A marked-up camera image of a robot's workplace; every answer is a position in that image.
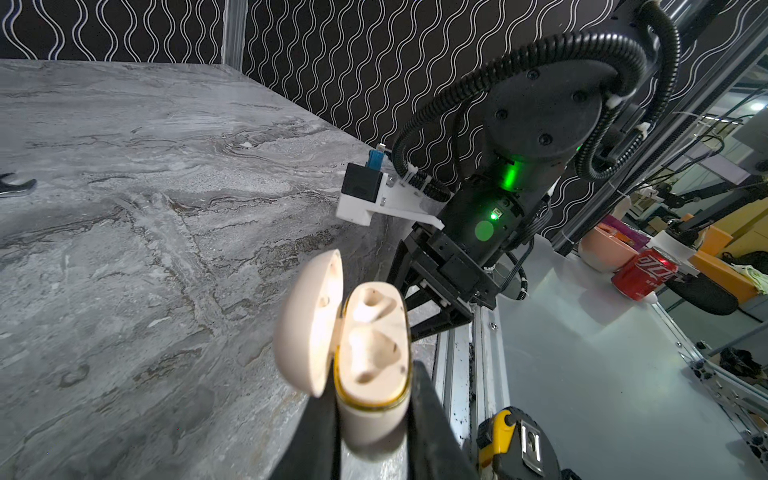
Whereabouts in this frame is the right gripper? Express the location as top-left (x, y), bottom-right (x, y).
top-left (387, 175), bottom-right (551, 341)

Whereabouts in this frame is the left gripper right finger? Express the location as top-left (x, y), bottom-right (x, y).
top-left (407, 361), bottom-right (478, 480)

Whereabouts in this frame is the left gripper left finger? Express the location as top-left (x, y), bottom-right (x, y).
top-left (270, 389), bottom-right (341, 480)

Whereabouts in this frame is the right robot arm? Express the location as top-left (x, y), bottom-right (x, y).
top-left (388, 1), bottom-right (724, 340)

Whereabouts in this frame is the black yellow tape measure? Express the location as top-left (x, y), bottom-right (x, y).
top-left (476, 406), bottom-right (562, 480)

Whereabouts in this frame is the pink bowl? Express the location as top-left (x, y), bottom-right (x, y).
top-left (578, 224), bottom-right (638, 273)

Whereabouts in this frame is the red soda can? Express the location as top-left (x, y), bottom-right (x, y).
top-left (611, 247), bottom-right (679, 301)

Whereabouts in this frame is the purple box behind bowl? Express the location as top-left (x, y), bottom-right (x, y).
top-left (598, 215), bottom-right (651, 251)

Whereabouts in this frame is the silver combination wrench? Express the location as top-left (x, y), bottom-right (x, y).
top-left (0, 173), bottom-right (37, 198)

